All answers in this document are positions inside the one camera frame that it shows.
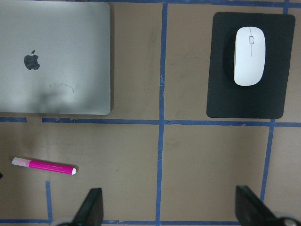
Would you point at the silver laptop notebook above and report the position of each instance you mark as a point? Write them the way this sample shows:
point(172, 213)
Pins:
point(55, 57)

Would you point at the black mousepad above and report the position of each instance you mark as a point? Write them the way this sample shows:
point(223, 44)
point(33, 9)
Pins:
point(266, 99)

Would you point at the pink marker pen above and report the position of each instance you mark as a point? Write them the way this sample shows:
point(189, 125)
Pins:
point(42, 165)

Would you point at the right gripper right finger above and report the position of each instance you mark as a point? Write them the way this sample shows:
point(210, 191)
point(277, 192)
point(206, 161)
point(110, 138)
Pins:
point(250, 210)

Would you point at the white computer mouse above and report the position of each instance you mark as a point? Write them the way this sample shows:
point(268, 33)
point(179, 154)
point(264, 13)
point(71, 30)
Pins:
point(249, 56)

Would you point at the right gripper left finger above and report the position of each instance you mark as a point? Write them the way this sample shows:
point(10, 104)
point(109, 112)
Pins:
point(91, 211)

